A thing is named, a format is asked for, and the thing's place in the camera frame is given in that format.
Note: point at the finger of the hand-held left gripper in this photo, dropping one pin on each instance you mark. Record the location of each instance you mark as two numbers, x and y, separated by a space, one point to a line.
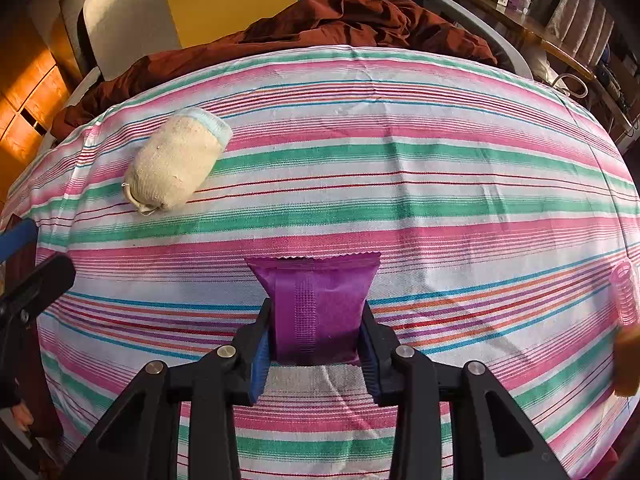
17 240
40 282

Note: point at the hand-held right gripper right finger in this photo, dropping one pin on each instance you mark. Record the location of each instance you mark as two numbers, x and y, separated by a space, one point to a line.
372 375

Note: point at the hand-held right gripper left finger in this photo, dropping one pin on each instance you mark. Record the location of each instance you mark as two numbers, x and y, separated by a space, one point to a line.
260 370

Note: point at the purple snack packet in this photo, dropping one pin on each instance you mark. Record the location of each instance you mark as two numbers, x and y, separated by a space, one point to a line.
315 305

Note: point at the wooden wardrobe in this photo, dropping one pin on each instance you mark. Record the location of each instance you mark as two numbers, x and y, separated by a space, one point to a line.
30 90

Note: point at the cream rolled sock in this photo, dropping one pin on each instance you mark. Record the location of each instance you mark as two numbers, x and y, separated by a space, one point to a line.
172 165

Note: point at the pink green striped cloth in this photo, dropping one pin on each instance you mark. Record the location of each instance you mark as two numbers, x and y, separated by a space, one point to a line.
400 185

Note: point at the yellow sponge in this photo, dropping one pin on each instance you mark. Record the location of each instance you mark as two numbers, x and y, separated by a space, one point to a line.
629 360

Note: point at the pink hair roller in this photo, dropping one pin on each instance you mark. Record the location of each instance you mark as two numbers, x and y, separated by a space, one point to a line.
627 295

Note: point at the grey yellow blue headboard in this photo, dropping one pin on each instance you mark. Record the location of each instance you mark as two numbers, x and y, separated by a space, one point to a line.
230 0

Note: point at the maroon blanket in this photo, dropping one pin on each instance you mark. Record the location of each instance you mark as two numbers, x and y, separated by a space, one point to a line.
350 20

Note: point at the wooden desk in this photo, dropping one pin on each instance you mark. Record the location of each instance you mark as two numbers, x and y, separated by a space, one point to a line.
540 35

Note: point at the small purple container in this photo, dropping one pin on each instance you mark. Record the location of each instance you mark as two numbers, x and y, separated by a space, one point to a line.
517 1

